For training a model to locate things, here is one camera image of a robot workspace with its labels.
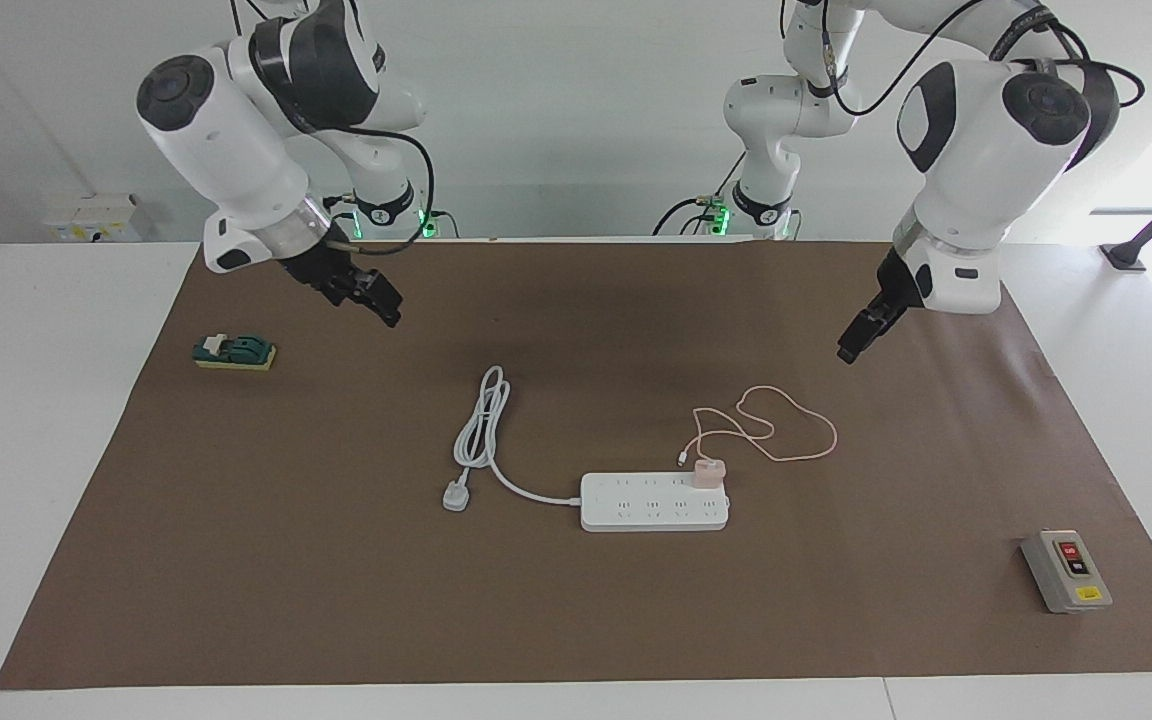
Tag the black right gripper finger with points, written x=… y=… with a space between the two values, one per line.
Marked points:
x=351 y=294
x=384 y=295

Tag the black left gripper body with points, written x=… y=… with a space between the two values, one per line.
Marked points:
x=898 y=285

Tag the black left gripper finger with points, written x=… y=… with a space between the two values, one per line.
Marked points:
x=858 y=335
x=891 y=313

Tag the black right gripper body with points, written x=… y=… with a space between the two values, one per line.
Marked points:
x=324 y=270

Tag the pink charger adapter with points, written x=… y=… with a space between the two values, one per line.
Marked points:
x=708 y=473

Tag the white power strip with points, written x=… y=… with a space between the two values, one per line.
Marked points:
x=651 y=505

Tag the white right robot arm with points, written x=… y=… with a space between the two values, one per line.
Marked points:
x=226 y=140

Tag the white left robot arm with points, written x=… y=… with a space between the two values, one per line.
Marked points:
x=976 y=150

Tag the white boxes with yellow labels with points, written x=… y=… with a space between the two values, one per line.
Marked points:
x=96 y=218

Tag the brown paper mat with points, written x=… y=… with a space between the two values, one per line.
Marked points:
x=336 y=560

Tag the green knife switch yellow base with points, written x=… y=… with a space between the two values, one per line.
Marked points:
x=236 y=352

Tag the grey push-button switch box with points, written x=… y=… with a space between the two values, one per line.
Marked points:
x=1064 y=572

